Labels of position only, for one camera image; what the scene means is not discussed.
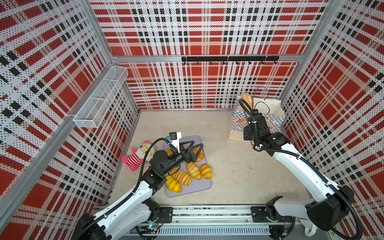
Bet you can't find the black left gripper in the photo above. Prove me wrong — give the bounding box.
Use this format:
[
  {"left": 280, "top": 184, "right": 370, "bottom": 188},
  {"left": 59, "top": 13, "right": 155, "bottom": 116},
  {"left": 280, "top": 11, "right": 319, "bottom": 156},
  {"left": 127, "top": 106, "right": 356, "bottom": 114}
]
[{"left": 161, "top": 140, "right": 203, "bottom": 175}]

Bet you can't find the ring shaped donut bread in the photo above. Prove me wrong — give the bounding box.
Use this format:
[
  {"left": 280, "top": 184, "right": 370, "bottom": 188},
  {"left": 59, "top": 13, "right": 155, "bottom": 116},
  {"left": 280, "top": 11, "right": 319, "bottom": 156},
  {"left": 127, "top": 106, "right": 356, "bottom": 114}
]
[{"left": 193, "top": 148, "right": 205, "bottom": 163}]

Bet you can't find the small round striped bun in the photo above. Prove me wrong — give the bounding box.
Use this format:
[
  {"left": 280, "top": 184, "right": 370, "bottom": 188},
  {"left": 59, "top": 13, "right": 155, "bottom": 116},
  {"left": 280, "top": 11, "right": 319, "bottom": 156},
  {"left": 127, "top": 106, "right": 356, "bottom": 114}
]
[{"left": 200, "top": 164, "right": 213, "bottom": 180}]

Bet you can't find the oval brown bread roll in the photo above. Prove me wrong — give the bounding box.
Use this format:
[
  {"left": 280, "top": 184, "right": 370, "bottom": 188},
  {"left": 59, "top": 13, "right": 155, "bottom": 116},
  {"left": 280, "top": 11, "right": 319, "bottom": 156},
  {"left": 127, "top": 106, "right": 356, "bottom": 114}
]
[{"left": 241, "top": 93, "right": 254, "bottom": 110}]

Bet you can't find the steel tongs red handle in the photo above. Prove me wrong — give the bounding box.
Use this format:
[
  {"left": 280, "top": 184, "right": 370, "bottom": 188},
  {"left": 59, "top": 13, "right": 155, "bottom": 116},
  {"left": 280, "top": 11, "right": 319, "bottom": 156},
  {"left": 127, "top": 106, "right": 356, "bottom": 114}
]
[{"left": 247, "top": 100, "right": 255, "bottom": 119}]

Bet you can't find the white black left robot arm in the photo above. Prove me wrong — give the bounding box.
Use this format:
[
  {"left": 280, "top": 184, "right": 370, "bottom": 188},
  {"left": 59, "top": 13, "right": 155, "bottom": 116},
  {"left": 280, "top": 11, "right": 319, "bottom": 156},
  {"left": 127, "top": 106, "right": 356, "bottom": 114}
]
[{"left": 71, "top": 137, "right": 204, "bottom": 240}]

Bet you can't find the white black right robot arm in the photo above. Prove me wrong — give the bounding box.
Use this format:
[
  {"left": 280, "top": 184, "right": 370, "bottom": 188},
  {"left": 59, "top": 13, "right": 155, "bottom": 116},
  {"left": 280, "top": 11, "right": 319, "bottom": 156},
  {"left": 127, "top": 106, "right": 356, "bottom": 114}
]
[{"left": 239, "top": 99, "right": 363, "bottom": 240}]

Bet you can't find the blue checkered paper bag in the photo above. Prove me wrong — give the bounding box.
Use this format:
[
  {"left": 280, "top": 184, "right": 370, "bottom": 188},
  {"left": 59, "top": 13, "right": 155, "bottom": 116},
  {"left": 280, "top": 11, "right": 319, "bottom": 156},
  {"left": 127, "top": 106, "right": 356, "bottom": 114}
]
[{"left": 229, "top": 87, "right": 286, "bottom": 141}]

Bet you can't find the striped croissant bread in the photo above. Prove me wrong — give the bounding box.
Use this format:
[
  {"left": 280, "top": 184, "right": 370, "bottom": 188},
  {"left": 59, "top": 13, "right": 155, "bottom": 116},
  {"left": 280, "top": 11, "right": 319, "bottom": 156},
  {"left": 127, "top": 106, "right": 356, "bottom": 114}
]
[{"left": 187, "top": 162, "right": 203, "bottom": 180}]

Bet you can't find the ridged long bread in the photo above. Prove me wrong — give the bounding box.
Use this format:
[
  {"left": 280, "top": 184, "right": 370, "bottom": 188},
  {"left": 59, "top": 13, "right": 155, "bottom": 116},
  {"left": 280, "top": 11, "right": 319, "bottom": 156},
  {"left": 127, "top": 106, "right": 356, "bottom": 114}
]
[
  {"left": 166, "top": 149, "right": 174, "bottom": 157},
  {"left": 169, "top": 168, "right": 192, "bottom": 187}
]

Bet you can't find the lower ridged long bread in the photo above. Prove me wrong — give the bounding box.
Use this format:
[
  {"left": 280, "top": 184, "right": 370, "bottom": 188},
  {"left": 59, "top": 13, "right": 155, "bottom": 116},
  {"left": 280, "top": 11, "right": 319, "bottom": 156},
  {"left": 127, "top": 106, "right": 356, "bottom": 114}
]
[{"left": 169, "top": 168, "right": 192, "bottom": 187}]

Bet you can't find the yellow orange striped bread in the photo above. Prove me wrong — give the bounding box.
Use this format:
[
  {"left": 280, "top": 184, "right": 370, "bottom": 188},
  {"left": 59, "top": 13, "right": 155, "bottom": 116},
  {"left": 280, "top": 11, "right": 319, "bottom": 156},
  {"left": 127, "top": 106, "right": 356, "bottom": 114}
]
[{"left": 166, "top": 176, "right": 182, "bottom": 193}]

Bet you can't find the lavender plastic tray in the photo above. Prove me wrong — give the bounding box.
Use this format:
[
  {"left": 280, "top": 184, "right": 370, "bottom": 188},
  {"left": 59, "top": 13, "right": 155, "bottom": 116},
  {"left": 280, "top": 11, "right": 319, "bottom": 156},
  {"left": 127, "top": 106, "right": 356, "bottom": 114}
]
[{"left": 163, "top": 135, "right": 212, "bottom": 198}]

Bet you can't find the pink striped plush toy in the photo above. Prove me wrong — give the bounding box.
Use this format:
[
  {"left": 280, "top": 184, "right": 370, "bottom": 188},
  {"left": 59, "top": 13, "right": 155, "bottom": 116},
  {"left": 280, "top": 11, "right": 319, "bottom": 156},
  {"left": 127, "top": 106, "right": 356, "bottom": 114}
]
[{"left": 122, "top": 141, "right": 157, "bottom": 172}]

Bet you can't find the white ceramic mug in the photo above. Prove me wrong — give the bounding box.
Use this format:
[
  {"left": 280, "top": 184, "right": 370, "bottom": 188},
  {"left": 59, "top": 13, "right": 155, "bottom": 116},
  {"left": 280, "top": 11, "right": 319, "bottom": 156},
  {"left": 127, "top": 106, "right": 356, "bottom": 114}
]
[{"left": 302, "top": 220, "right": 318, "bottom": 237}]

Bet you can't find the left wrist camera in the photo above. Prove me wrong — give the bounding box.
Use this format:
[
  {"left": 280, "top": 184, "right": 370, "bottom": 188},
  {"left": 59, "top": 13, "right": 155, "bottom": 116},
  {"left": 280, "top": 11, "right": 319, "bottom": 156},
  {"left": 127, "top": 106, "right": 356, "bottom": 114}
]
[{"left": 167, "top": 132, "right": 182, "bottom": 154}]

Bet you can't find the black wall hook rail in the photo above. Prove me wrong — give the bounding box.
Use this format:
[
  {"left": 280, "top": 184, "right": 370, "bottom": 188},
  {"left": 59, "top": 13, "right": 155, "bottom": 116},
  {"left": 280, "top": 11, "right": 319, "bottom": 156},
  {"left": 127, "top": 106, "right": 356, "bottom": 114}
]
[{"left": 181, "top": 56, "right": 280, "bottom": 64}]

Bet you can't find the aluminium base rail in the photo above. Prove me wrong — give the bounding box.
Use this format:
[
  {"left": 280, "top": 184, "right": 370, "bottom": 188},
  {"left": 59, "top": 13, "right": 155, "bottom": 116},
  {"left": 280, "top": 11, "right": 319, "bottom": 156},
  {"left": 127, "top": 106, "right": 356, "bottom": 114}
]
[{"left": 86, "top": 204, "right": 334, "bottom": 240}]

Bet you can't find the white wire mesh basket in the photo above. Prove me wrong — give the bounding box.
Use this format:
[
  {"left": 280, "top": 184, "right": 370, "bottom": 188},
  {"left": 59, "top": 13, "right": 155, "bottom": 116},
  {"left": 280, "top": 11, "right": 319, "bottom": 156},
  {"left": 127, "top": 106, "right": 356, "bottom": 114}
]
[{"left": 74, "top": 66, "right": 128, "bottom": 129}]

